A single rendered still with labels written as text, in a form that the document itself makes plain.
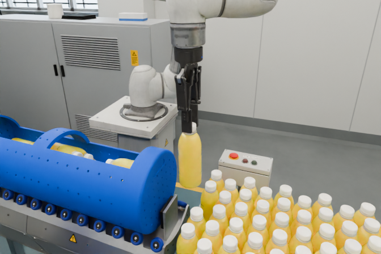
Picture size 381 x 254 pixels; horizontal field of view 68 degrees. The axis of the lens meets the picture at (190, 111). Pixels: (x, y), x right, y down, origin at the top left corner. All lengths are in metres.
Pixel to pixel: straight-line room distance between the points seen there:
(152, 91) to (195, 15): 0.96
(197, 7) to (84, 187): 0.65
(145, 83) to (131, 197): 0.83
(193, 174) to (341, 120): 3.16
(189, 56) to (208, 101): 3.23
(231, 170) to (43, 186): 0.68
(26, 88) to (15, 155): 2.59
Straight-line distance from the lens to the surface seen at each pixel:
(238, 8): 0.74
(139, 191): 0.89
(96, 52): 2.93
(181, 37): 0.71
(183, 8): 0.69
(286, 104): 3.78
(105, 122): 1.63
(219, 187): 1.09
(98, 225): 1.11
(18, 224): 1.41
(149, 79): 1.59
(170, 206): 1.02
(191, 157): 0.83
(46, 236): 1.32
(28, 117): 3.94
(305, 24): 3.56
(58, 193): 1.08
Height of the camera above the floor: 1.72
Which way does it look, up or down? 23 degrees down
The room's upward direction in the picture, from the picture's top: straight up
